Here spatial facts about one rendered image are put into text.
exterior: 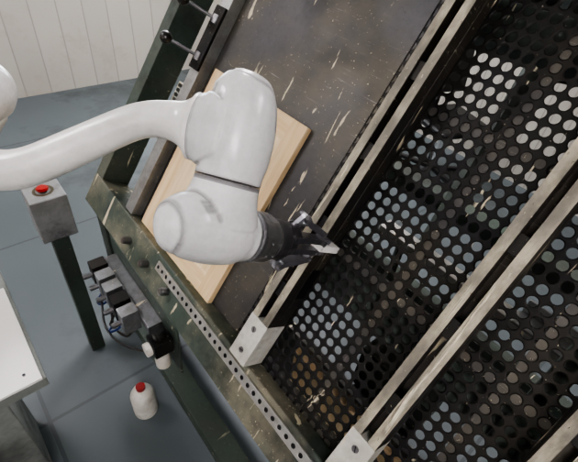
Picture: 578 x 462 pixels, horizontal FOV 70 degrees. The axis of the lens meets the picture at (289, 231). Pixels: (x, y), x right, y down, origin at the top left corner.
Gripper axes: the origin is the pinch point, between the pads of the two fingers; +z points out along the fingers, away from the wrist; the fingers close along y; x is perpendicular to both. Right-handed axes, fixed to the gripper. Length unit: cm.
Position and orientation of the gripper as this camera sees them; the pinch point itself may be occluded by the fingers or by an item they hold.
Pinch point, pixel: (325, 246)
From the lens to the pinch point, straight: 89.7
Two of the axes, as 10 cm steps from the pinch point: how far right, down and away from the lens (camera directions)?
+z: 6.0, 1.0, 7.9
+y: 5.0, -8.3, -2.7
